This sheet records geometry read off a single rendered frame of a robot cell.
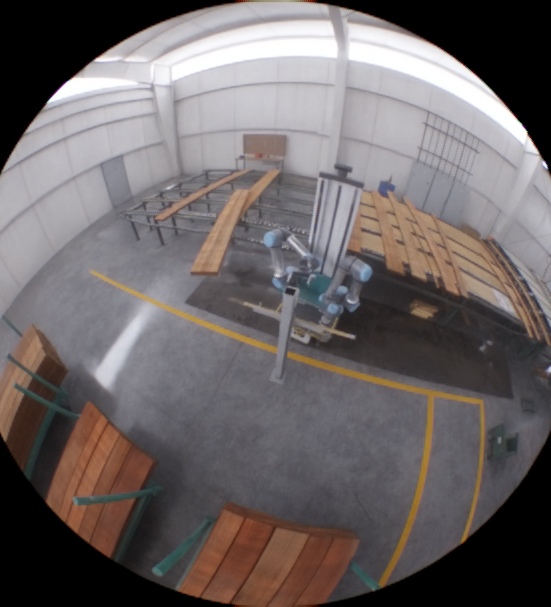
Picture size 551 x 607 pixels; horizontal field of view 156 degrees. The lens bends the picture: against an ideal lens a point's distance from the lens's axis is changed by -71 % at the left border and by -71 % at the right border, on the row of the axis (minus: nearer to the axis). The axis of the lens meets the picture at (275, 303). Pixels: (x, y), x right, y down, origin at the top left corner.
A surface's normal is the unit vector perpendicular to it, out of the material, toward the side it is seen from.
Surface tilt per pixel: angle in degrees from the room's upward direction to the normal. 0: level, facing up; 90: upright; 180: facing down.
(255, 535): 0
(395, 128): 90
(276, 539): 0
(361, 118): 89
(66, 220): 90
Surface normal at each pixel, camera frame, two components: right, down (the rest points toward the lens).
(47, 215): 0.94, 0.26
